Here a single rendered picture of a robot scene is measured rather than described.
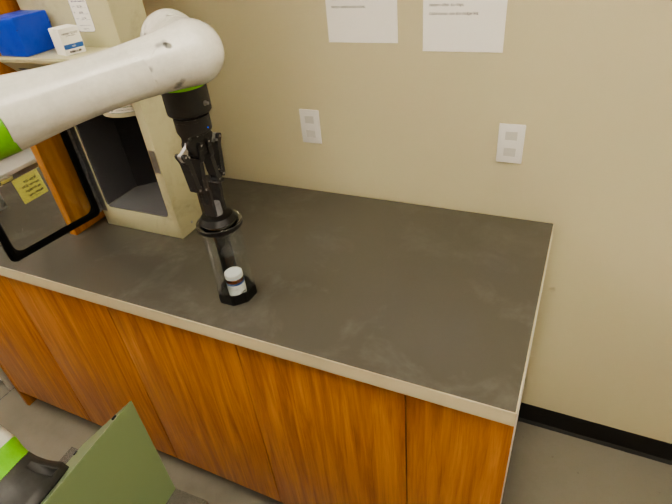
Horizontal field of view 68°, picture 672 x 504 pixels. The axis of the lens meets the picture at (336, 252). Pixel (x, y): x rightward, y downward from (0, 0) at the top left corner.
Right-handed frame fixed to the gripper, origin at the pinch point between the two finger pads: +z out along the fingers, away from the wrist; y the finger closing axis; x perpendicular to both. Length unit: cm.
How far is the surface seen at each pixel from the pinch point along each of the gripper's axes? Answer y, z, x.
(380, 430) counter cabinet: 9, 52, 43
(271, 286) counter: -5.4, 28.3, 7.1
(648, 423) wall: -62, 105, 113
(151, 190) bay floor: -28, 21, -53
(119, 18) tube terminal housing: -18, -35, -32
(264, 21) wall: -60, -25, -19
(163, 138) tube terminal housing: -20.6, -3.0, -32.3
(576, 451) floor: -54, 122, 93
